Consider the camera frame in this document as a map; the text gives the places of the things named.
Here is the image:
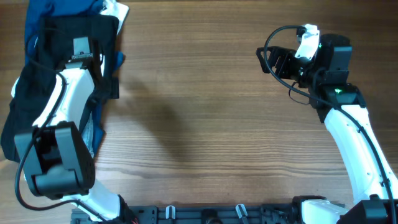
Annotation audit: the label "black shorts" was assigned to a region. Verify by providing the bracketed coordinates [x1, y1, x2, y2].
[1, 15, 123, 162]

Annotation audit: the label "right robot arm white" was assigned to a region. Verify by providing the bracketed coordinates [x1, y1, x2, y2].
[256, 31, 397, 223]

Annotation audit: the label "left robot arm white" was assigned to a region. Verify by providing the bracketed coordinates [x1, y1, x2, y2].
[14, 37, 139, 223]

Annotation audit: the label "white garment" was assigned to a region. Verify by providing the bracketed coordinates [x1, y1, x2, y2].
[99, 0, 129, 34]

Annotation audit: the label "blue garment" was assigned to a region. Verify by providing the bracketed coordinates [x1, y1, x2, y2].
[24, 0, 126, 156]

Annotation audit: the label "light denim shorts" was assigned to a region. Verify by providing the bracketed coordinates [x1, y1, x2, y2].
[81, 114, 95, 157]

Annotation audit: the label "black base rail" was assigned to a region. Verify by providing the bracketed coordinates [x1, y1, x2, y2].
[70, 203, 346, 224]

